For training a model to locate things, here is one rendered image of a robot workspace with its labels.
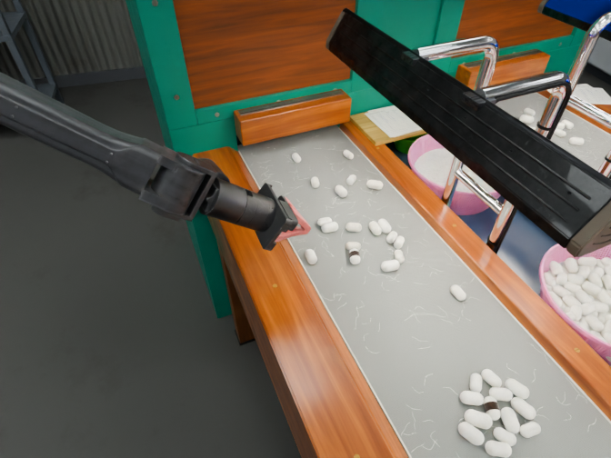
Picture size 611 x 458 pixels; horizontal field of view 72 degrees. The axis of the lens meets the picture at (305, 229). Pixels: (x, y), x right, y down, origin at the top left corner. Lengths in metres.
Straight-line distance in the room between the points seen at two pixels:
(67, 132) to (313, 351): 0.46
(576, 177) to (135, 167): 0.51
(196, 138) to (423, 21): 0.66
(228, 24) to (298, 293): 0.60
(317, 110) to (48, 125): 0.69
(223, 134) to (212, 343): 0.82
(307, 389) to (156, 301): 1.20
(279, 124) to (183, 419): 0.98
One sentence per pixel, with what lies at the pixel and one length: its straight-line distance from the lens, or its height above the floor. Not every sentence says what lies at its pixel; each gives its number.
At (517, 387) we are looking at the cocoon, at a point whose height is 0.76.
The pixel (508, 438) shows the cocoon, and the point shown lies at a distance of 0.72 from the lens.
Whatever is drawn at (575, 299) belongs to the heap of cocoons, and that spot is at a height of 0.74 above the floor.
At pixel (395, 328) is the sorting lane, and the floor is 0.74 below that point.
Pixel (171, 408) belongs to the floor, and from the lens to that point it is 1.55.
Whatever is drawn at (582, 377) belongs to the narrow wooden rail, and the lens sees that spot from 0.81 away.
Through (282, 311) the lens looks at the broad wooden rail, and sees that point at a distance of 0.74.
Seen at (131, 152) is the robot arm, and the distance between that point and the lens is 0.57.
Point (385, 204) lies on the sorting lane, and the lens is 0.99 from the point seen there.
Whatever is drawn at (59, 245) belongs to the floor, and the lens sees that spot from 2.19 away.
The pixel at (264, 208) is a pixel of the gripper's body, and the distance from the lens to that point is 0.64.
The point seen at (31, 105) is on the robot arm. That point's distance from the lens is 0.59.
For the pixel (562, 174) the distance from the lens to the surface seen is 0.54.
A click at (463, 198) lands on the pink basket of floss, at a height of 0.75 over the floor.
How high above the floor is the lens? 1.38
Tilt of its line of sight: 44 degrees down
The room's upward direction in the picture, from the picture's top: straight up
